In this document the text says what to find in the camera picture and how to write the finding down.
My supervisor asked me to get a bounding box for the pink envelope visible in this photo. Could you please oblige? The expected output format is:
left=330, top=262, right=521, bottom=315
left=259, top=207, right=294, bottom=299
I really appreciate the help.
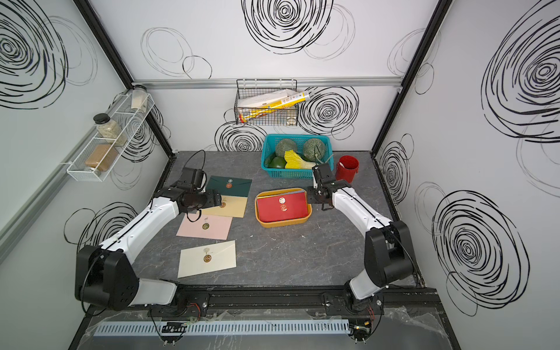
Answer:
left=176, top=215, right=233, bottom=241

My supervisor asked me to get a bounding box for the red envelope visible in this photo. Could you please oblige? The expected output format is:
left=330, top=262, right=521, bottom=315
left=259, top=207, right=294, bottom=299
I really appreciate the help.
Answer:
left=256, top=189, right=310, bottom=223

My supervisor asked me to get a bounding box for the yellow plastic storage box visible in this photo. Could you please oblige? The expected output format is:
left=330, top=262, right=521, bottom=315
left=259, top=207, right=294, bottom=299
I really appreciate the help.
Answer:
left=255, top=188, right=312, bottom=228

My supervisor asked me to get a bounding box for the cream white envelope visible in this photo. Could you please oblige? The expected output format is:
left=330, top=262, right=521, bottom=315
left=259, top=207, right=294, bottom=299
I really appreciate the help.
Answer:
left=177, top=241, right=237, bottom=278

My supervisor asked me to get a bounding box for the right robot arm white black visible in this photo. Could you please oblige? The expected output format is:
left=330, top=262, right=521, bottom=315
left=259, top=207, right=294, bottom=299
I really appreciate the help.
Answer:
left=311, top=163, right=417, bottom=302

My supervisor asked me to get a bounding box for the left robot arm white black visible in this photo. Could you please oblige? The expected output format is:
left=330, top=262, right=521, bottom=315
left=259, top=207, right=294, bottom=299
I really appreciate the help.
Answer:
left=74, top=167, right=222, bottom=311

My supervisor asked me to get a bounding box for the yellow white box in basket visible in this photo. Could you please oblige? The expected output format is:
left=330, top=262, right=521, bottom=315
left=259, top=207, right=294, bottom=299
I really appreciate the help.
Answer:
left=242, top=90, right=310, bottom=108

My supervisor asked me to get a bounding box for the red cup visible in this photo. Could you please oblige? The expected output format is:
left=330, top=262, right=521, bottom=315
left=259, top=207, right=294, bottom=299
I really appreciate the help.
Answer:
left=335, top=155, right=360, bottom=183

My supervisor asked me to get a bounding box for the right green melon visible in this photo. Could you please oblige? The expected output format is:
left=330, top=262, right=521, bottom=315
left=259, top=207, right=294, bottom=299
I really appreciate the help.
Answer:
left=302, top=138, right=328, bottom=162

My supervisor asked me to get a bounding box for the green melon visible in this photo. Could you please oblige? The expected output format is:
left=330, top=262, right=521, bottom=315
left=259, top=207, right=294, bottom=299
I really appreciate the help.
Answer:
left=302, top=138, right=328, bottom=162
left=275, top=139, right=298, bottom=158

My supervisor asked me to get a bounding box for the yellow cabbage toy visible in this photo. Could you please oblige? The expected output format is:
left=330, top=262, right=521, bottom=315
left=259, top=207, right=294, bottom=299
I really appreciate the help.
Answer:
left=284, top=150, right=316, bottom=170

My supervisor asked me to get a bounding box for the dark green envelope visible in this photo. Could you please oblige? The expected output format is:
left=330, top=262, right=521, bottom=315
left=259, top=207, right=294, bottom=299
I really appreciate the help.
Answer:
left=206, top=176, right=252, bottom=198

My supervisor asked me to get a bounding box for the tan kraft envelope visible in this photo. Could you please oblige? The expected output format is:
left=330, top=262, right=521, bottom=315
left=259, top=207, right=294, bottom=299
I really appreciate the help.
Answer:
left=202, top=195, right=247, bottom=218

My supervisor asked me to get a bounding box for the green pepper toy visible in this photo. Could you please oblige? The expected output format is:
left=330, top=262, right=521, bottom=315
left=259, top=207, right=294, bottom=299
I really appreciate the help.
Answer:
left=267, top=157, right=287, bottom=169

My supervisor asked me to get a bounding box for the left green melon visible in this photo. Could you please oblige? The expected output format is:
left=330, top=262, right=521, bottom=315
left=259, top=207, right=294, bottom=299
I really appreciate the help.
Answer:
left=275, top=139, right=298, bottom=158

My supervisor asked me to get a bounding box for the jar with black lid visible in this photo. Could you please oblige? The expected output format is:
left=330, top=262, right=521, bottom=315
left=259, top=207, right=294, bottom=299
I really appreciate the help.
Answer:
left=93, top=113, right=122, bottom=141

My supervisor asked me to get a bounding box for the clear jar far shelf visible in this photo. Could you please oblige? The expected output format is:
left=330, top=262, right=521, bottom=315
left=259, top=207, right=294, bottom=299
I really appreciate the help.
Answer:
left=131, top=85, right=148, bottom=112

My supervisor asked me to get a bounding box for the white wire wall shelf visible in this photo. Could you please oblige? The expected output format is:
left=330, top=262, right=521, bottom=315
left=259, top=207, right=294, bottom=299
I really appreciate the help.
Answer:
left=67, top=90, right=157, bottom=190

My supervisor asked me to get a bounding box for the black wire wall basket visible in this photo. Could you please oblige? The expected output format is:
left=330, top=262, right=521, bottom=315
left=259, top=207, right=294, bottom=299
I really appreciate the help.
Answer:
left=233, top=79, right=298, bottom=126

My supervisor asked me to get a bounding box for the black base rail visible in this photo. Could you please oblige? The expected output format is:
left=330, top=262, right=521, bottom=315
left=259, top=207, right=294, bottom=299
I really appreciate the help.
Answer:
left=125, top=284, right=440, bottom=317

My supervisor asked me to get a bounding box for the white slotted cable duct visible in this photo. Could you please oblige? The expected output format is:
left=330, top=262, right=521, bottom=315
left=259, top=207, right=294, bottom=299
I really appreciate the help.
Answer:
left=93, top=319, right=350, bottom=337

